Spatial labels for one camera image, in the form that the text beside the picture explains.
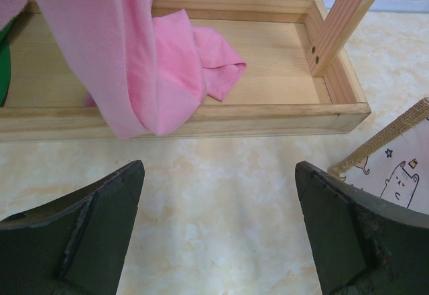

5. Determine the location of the wooden clothes rack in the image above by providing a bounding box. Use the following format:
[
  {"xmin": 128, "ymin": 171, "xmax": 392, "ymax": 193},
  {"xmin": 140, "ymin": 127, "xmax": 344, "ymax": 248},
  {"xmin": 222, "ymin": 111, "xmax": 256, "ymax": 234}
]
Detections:
[{"xmin": 1, "ymin": 0, "xmax": 374, "ymax": 142}]

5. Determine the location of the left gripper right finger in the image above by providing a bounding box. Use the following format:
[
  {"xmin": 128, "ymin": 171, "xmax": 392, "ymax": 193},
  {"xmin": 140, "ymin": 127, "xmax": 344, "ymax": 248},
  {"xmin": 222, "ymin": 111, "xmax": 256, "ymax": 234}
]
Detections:
[{"xmin": 295, "ymin": 161, "xmax": 428, "ymax": 294}]

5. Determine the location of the brown canvas bag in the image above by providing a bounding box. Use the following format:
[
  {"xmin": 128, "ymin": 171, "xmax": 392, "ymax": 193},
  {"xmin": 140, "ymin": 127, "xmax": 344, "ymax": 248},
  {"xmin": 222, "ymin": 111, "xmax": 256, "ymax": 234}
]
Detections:
[{"xmin": 328, "ymin": 97, "xmax": 429, "ymax": 215}]

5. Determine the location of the green shirt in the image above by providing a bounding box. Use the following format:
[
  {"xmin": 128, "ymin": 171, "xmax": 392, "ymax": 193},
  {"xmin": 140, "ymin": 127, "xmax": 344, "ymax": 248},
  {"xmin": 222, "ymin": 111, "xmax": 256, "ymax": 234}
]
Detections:
[{"xmin": 0, "ymin": 19, "xmax": 15, "ymax": 107}]

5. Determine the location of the pink shirt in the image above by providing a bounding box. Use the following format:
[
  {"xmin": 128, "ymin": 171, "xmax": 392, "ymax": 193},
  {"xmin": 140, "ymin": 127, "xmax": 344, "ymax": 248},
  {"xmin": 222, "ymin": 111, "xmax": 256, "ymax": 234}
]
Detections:
[{"xmin": 1, "ymin": 0, "xmax": 246, "ymax": 139}]

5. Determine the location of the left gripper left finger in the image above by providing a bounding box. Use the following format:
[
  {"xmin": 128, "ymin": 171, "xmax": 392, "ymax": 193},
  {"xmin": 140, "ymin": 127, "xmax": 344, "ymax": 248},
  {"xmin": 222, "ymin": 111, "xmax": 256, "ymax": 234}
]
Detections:
[{"xmin": 1, "ymin": 160, "xmax": 145, "ymax": 294}]

